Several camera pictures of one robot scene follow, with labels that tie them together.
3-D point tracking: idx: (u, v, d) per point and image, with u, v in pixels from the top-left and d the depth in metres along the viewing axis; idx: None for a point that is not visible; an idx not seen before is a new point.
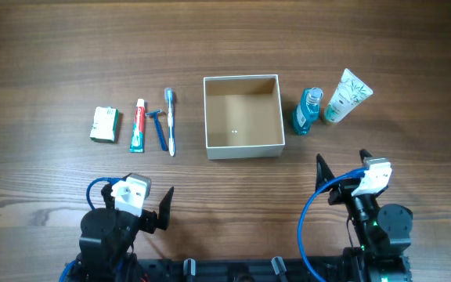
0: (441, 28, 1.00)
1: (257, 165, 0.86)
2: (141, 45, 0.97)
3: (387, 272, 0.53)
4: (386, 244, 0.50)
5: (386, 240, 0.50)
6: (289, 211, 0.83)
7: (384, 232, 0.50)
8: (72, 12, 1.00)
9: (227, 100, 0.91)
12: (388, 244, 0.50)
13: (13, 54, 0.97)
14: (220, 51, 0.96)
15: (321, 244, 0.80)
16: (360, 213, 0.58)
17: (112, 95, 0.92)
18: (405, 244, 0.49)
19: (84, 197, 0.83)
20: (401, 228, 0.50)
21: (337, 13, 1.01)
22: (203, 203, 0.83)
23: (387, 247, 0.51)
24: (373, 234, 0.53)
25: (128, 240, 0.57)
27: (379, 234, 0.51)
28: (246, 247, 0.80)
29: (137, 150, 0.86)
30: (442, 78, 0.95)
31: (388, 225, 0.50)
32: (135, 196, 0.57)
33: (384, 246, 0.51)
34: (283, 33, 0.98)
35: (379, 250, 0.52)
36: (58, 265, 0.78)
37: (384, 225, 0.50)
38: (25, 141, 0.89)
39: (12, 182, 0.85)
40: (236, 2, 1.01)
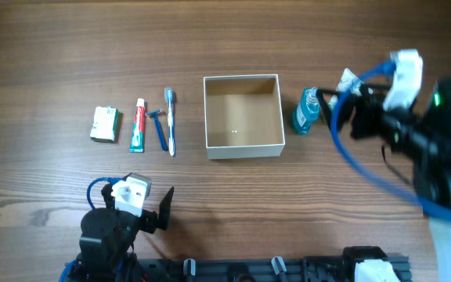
0: (441, 27, 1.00)
1: (257, 165, 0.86)
2: (141, 45, 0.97)
3: None
4: None
5: None
6: (289, 211, 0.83)
7: None
8: (72, 12, 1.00)
9: (227, 100, 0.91)
12: None
13: (14, 54, 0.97)
14: (220, 51, 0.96)
15: (321, 244, 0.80)
16: (401, 125, 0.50)
17: (112, 95, 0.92)
18: None
19: (84, 197, 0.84)
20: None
21: (337, 13, 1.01)
22: (203, 203, 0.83)
23: None
24: (438, 124, 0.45)
25: (128, 241, 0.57)
27: (449, 113, 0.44)
28: (247, 247, 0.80)
29: (137, 150, 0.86)
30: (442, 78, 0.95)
31: None
32: (135, 196, 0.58)
33: None
34: (283, 33, 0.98)
35: None
36: (58, 265, 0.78)
37: None
38: (25, 141, 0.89)
39: (12, 182, 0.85)
40: (235, 1, 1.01)
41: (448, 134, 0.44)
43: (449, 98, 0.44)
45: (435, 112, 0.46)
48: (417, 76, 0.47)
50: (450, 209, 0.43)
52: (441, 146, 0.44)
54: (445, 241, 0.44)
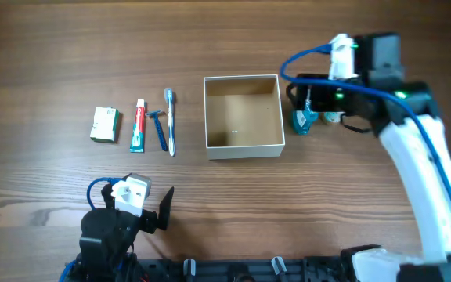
0: (441, 27, 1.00)
1: (257, 165, 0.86)
2: (141, 45, 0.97)
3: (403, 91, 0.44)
4: (373, 51, 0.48)
5: (373, 46, 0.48)
6: (289, 211, 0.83)
7: (364, 43, 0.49)
8: (73, 12, 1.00)
9: (227, 100, 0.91)
12: (375, 48, 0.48)
13: (14, 54, 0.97)
14: (220, 51, 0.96)
15: (321, 244, 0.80)
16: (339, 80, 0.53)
17: (112, 95, 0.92)
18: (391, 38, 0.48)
19: (84, 197, 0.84)
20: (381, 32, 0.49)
21: (337, 13, 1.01)
22: (203, 203, 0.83)
23: (380, 54, 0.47)
24: (362, 63, 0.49)
25: (128, 241, 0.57)
27: (364, 49, 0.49)
28: (247, 247, 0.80)
29: (137, 150, 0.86)
30: (441, 78, 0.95)
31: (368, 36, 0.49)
32: (135, 196, 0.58)
33: (373, 56, 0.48)
34: (283, 33, 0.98)
35: (375, 65, 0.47)
36: (58, 265, 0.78)
37: (363, 37, 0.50)
38: (25, 141, 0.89)
39: (12, 182, 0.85)
40: (235, 2, 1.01)
41: (369, 64, 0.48)
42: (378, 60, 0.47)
43: (361, 39, 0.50)
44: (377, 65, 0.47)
45: (357, 56, 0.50)
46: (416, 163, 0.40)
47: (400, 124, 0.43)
48: (346, 63, 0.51)
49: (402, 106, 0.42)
50: (389, 114, 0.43)
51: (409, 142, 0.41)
52: (368, 74, 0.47)
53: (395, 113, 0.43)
54: (394, 150, 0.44)
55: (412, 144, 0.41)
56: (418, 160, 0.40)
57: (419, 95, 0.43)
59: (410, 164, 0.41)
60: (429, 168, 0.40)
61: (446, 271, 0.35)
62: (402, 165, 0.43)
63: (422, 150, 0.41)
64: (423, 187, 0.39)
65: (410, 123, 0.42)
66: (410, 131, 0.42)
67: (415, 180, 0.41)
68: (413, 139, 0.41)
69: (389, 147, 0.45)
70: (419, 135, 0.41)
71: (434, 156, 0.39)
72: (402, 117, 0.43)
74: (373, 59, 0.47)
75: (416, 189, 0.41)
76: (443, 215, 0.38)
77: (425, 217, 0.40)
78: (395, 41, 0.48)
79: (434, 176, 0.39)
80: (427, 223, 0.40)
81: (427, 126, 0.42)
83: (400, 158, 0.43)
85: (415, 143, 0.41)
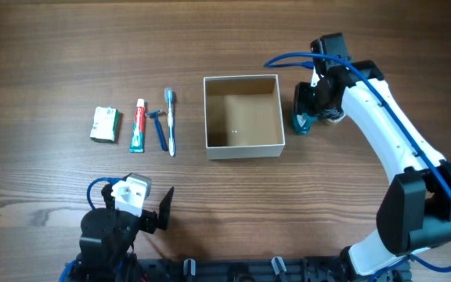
0: (441, 27, 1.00)
1: (257, 165, 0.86)
2: (141, 45, 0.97)
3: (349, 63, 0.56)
4: (326, 48, 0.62)
5: (326, 45, 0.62)
6: (289, 211, 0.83)
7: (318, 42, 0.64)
8: (73, 12, 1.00)
9: (227, 100, 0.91)
12: (326, 45, 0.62)
13: (14, 54, 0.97)
14: (221, 51, 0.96)
15: (321, 244, 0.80)
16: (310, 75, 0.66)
17: (112, 95, 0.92)
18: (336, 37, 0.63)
19: (84, 197, 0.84)
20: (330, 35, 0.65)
21: (337, 13, 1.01)
22: (203, 203, 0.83)
23: (332, 49, 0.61)
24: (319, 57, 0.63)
25: (128, 241, 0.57)
27: (319, 48, 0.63)
28: (247, 247, 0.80)
29: (137, 150, 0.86)
30: (441, 77, 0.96)
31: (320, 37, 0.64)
32: (135, 196, 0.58)
33: (327, 51, 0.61)
34: (283, 33, 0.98)
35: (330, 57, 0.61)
36: (58, 265, 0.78)
37: (317, 40, 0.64)
38: (25, 141, 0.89)
39: (12, 182, 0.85)
40: (235, 2, 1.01)
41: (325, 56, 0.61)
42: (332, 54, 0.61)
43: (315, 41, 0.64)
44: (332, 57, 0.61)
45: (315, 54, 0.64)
46: (369, 110, 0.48)
47: (352, 85, 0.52)
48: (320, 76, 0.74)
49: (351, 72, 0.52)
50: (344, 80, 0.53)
51: (360, 95, 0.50)
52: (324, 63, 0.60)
53: (347, 77, 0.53)
54: (354, 110, 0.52)
55: (363, 97, 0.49)
56: (370, 106, 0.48)
57: (366, 66, 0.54)
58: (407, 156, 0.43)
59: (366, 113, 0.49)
60: (379, 111, 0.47)
61: (405, 181, 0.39)
62: (360, 117, 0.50)
63: (372, 99, 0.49)
64: (378, 127, 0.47)
65: (360, 83, 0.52)
66: (361, 89, 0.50)
67: (372, 124, 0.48)
68: (363, 94, 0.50)
69: (350, 110, 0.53)
70: (367, 90, 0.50)
71: (381, 100, 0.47)
72: (355, 81, 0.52)
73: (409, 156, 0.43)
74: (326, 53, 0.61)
75: (374, 131, 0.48)
76: (397, 142, 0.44)
77: (385, 152, 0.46)
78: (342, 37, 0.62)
79: (384, 116, 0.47)
80: (388, 156, 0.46)
81: (375, 84, 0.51)
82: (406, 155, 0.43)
83: (359, 113, 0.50)
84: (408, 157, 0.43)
85: (366, 95, 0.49)
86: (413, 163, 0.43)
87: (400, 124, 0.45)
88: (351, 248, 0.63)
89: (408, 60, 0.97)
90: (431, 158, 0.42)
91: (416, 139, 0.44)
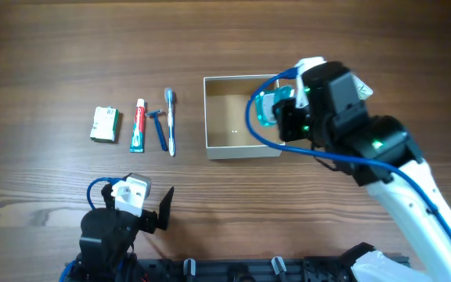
0: (441, 28, 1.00)
1: (257, 165, 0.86)
2: (141, 45, 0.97)
3: (377, 135, 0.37)
4: (330, 99, 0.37)
5: (332, 96, 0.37)
6: (289, 211, 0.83)
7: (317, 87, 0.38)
8: (72, 12, 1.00)
9: (227, 100, 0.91)
12: (332, 94, 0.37)
13: (14, 54, 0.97)
14: (221, 51, 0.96)
15: (321, 244, 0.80)
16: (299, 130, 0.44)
17: (112, 95, 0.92)
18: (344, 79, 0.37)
19: (84, 197, 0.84)
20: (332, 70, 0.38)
21: (337, 13, 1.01)
22: (203, 203, 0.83)
23: (342, 98, 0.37)
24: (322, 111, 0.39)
25: (128, 241, 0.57)
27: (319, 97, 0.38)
28: (247, 248, 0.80)
29: (137, 150, 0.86)
30: (441, 78, 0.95)
31: (321, 77, 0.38)
32: (135, 196, 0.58)
33: (331, 102, 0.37)
34: (283, 33, 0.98)
35: (339, 111, 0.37)
36: (58, 265, 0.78)
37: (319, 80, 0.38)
38: (25, 141, 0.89)
39: (12, 182, 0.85)
40: (235, 2, 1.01)
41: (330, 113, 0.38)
42: (340, 106, 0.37)
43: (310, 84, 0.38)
44: (340, 112, 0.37)
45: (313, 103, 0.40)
46: (417, 222, 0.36)
47: (388, 180, 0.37)
48: None
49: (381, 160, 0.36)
50: (372, 171, 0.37)
51: (403, 199, 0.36)
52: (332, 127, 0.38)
53: (378, 168, 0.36)
54: (384, 202, 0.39)
55: (407, 200, 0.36)
56: (418, 218, 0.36)
57: (395, 134, 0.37)
58: None
59: (408, 218, 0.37)
60: (430, 222, 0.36)
61: None
62: (397, 216, 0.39)
63: (419, 204, 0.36)
64: (430, 246, 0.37)
65: (397, 173, 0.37)
66: (402, 185, 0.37)
67: (415, 233, 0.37)
68: (406, 194, 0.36)
69: (382, 200, 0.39)
70: (411, 187, 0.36)
71: (432, 209, 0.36)
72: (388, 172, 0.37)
73: None
74: (333, 108, 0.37)
75: (423, 246, 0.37)
76: None
77: (433, 264, 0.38)
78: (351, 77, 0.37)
79: (435, 227, 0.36)
80: (439, 272, 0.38)
81: (413, 172, 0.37)
82: None
83: (398, 213, 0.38)
84: None
85: (410, 197, 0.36)
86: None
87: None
88: (353, 265, 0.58)
89: (408, 61, 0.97)
90: None
91: None
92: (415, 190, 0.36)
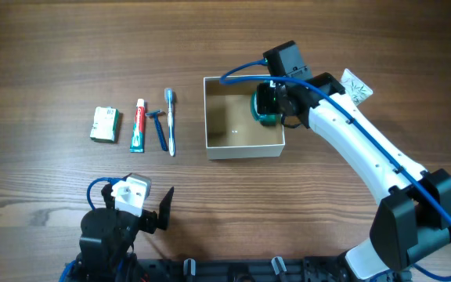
0: (440, 28, 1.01)
1: (257, 165, 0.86)
2: (141, 45, 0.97)
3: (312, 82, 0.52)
4: (280, 62, 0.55)
5: (280, 61, 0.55)
6: (289, 211, 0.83)
7: (272, 53, 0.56)
8: (72, 12, 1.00)
9: (227, 100, 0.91)
12: (280, 59, 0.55)
13: (14, 54, 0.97)
14: (221, 51, 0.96)
15: (321, 244, 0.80)
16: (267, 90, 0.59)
17: (112, 95, 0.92)
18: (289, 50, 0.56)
19: (84, 197, 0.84)
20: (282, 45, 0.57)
21: (337, 13, 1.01)
22: (203, 203, 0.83)
23: (286, 63, 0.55)
24: (276, 73, 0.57)
25: (128, 241, 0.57)
27: (273, 61, 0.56)
28: (247, 248, 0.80)
29: (137, 150, 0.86)
30: (441, 78, 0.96)
31: (273, 48, 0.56)
32: (135, 196, 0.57)
33: (281, 64, 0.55)
34: (283, 33, 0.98)
35: (285, 71, 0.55)
36: (58, 265, 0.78)
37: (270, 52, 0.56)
38: (25, 141, 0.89)
39: (12, 182, 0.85)
40: (235, 2, 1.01)
41: (281, 73, 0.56)
42: (286, 67, 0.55)
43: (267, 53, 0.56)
44: (288, 71, 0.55)
45: (271, 66, 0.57)
46: (338, 130, 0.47)
47: (315, 106, 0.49)
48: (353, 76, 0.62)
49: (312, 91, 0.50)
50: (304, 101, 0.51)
51: (328, 117, 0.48)
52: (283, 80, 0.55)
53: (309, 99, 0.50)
54: (322, 127, 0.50)
55: (330, 116, 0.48)
56: (339, 127, 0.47)
57: (325, 81, 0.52)
58: (388, 174, 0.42)
59: (336, 132, 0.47)
60: (350, 130, 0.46)
61: (392, 204, 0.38)
62: (333, 138, 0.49)
63: (340, 118, 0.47)
64: (354, 149, 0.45)
65: (324, 102, 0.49)
66: (325, 107, 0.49)
67: (344, 143, 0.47)
68: (330, 113, 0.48)
69: (319, 128, 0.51)
70: (333, 108, 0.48)
71: (349, 118, 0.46)
72: (317, 100, 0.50)
73: (390, 174, 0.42)
74: (283, 68, 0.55)
75: (351, 152, 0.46)
76: (375, 160, 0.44)
77: (364, 171, 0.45)
78: (295, 48, 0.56)
79: (355, 133, 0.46)
80: (368, 174, 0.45)
81: (337, 100, 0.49)
82: (387, 174, 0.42)
83: (330, 133, 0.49)
84: (389, 174, 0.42)
85: (333, 114, 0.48)
86: (395, 181, 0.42)
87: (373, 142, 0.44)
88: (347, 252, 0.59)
89: (408, 60, 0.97)
90: (410, 171, 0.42)
91: (391, 153, 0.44)
92: (336, 110, 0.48)
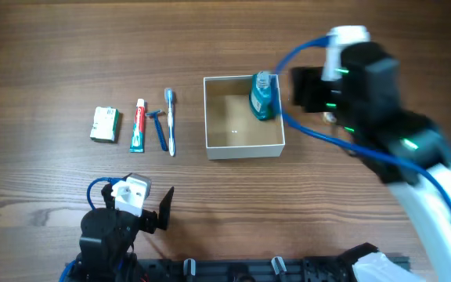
0: (441, 28, 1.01)
1: (257, 165, 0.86)
2: (141, 45, 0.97)
3: (410, 134, 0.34)
4: (366, 86, 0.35)
5: (366, 83, 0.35)
6: (289, 211, 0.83)
7: (359, 68, 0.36)
8: (72, 12, 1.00)
9: (227, 100, 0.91)
12: (369, 82, 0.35)
13: (14, 55, 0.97)
14: (221, 51, 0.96)
15: (321, 244, 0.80)
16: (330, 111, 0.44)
17: (112, 95, 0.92)
18: (382, 66, 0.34)
19: (84, 197, 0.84)
20: (373, 56, 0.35)
21: (337, 13, 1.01)
22: (203, 203, 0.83)
23: (379, 88, 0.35)
24: (356, 98, 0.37)
25: (128, 240, 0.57)
27: (356, 82, 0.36)
28: (246, 247, 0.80)
29: (137, 150, 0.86)
30: (441, 78, 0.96)
31: (360, 59, 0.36)
32: (135, 196, 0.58)
33: (367, 90, 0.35)
34: (283, 33, 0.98)
35: (375, 103, 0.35)
36: (58, 266, 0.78)
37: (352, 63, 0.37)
38: (25, 141, 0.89)
39: (11, 182, 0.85)
40: (235, 2, 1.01)
41: (366, 107, 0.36)
42: (377, 96, 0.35)
43: (354, 65, 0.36)
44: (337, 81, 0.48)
45: (352, 88, 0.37)
46: (440, 231, 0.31)
47: (416, 186, 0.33)
48: None
49: (415, 169, 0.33)
50: (398, 171, 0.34)
51: (427, 204, 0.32)
52: (366, 121, 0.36)
53: (406, 171, 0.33)
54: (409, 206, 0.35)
55: (434, 209, 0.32)
56: (443, 228, 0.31)
57: (429, 136, 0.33)
58: None
59: (430, 226, 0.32)
60: None
61: None
62: (420, 222, 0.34)
63: (445, 214, 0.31)
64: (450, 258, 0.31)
65: (427, 182, 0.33)
66: (427, 193, 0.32)
67: (436, 241, 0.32)
68: (434, 204, 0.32)
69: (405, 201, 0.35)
70: (438, 193, 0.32)
71: None
72: (416, 176, 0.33)
73: None
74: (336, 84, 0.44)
75: (442, 254, 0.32)
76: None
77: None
78: (391, 64, 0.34)
79: None
80: None
81: (444, 184, 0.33)
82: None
83: (420, 217, 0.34)
84: None
85: (437, 207, 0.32)
86: None
87: None
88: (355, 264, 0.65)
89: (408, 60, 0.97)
90: None
91: None
92: (442, 200, 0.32)
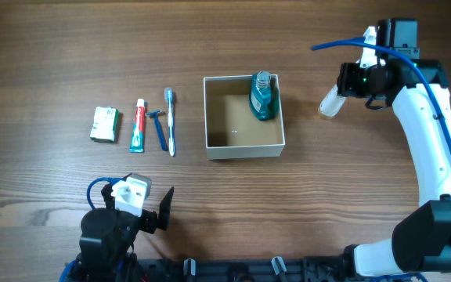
0: (441, 27, 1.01)
1: (257, 165, 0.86)
2: (141, 45, 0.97)
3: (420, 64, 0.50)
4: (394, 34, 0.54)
5: (395, 31, 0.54)
6: (289, 211, 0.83)
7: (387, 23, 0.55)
8: (72, 13, 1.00)
9: (227, 100, 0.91)
12: (396, 30, 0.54)
13: (14, 54, 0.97)
14: (221, 51, 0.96)
15: (321, 244, 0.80)
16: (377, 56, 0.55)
17: (112, 95, 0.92)
18: (409, 23, 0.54)
19: (84, 197, 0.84)
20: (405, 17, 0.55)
21: (337, 13, 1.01)
22: (203, 203, 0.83)
23: (400, 36, 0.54)
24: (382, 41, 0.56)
25: (128, 241, 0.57)
27: (385, 33, 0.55)
28: (247, 248, 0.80)
29: (137, 150, 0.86)
30: None
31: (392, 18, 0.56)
32: (135, 196, 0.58)
33: (392, 37, 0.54)
34: (283, 33, 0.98)
35: (395, 45, 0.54)
36: (58, 266, 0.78)
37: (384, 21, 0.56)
38: (25, 141, 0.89)
39: (11, 182, 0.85)
40: (235, 2, 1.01)
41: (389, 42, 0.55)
42: (397, 41, 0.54)
43: (383, 21, 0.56)
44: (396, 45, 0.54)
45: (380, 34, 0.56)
46: (422, 121, 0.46)
47: (411, 86, 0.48)
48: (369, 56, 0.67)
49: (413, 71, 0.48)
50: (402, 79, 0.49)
51: (417, 103, 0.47)
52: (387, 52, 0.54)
53: (408, 77, 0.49)
54: (403, 112, 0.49)
55: (420, 103, 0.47)
56: (423, 118, 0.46)
57: (432, 66, 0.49)
58: (448, 181, 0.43)
59: (416, 119, 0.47)
60: (432, 125, 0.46)
61: (437, 209, 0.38)
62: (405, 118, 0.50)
63: (428, 110, 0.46)
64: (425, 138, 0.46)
65: (420, 85, 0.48)
66: (420, 92, 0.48)
67: (418, 131, 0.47)
68: (421, 100, 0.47)
69: (398, 108, 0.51)
70: (427, 95, 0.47)
71: (438, 113, 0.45)
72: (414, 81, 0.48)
73: (449, 182, 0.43)
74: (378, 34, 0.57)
75: (417, 135, 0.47)
76: (441, 164, 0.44)
77: (424, 165, 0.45)
78: (414, 24, 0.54)
79: (435, 130, 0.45)
80: (426, 168, 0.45)
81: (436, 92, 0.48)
82: (447, 182, 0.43)
83: (407, 115, 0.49)
84: (449, 184, 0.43)
85: (423, 103, 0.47)
86: None
87: (450, 143, 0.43)
88: (356, 246, 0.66)
89: None
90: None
91: None
92: (430, 103, 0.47)
